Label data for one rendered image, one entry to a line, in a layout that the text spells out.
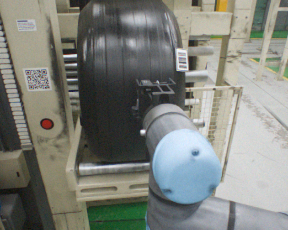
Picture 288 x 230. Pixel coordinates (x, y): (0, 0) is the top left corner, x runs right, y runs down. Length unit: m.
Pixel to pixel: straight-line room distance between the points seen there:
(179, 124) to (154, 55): 0.33
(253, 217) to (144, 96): 0.26
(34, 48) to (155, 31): 0.36
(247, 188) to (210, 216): 1.92
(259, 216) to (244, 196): 1.82
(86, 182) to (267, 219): 0.66
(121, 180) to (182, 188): 0.62
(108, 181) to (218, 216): 0.59
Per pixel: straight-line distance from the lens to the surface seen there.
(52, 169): 0.99
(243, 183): 2.29
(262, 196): 2.23
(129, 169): 0.87
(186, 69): 0.64
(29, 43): 0.79
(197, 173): 0.27
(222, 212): 0.34
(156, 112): 0.36
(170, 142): 0.28
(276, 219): 0.36
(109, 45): 0.62
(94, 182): 0.89
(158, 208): 0.33
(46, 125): 0.87
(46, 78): 0.80
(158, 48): 0.62
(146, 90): 0.45
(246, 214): 0.35
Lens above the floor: 1.47
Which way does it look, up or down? 28 degrees down
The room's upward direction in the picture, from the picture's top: straight up
